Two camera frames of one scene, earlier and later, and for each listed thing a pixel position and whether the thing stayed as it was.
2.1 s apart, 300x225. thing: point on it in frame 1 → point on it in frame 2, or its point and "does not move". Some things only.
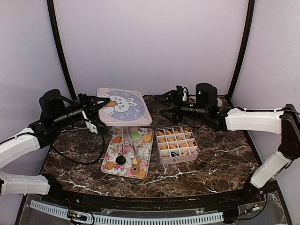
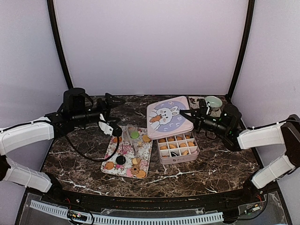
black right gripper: [176, 117] → [196, 118]
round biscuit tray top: [146, 138] does not move
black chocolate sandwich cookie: [120, 160] does not move
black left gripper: [89, 106] → [106, 109]
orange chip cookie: [117, 139] does not move
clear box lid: [131, 109] → [164, 119]
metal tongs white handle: [131, 140] does not move
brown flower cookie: [134, 169] does not move
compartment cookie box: [176, 144] does not move
